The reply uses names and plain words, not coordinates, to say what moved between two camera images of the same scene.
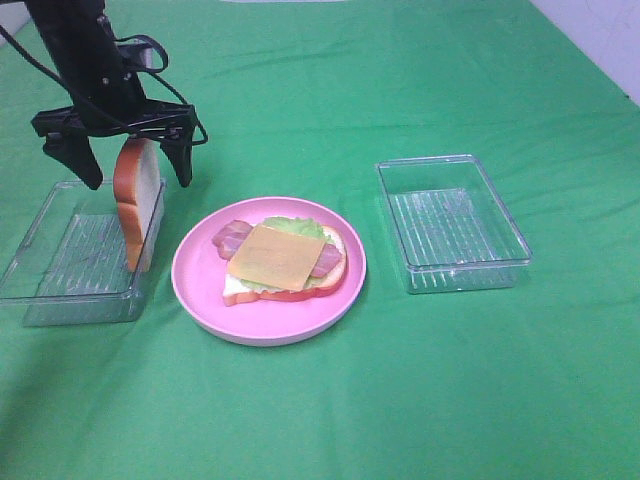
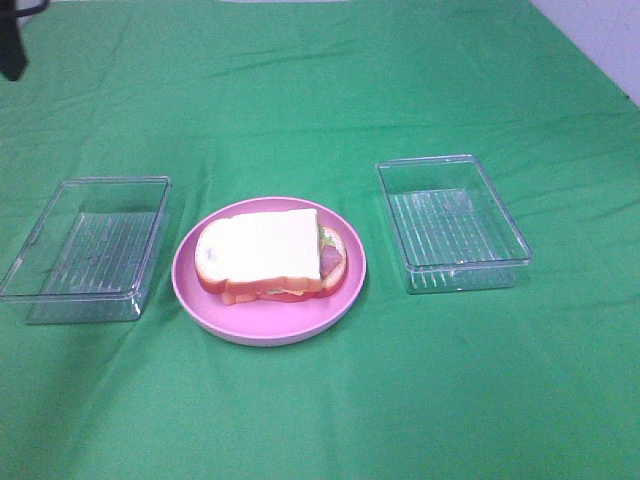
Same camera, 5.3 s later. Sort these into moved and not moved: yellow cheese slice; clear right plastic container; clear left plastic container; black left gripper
Moved: yellow cheese slice; black left gripper
Not moved: clear left plastic container; clear right plastic container
